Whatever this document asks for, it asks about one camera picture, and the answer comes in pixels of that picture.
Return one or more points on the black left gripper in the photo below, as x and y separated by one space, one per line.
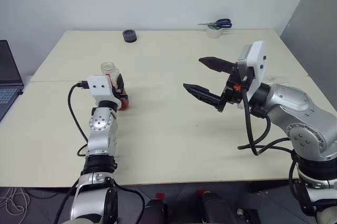
121 95

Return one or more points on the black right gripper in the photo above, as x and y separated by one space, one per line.
233 95

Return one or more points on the clear plastic bottle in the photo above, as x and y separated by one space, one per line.
108 69

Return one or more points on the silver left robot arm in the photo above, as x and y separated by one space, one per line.
101 132

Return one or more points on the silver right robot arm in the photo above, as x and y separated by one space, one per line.
297 113

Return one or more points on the white tape roll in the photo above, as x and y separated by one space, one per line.
213 33

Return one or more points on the black round cap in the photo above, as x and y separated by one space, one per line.
129 36

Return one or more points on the dark laptop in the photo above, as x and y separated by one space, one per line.
8 71

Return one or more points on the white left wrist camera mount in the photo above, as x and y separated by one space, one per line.
100 87

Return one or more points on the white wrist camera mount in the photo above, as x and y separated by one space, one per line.
256 58
100 87

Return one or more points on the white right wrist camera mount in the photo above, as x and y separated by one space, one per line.
256 58

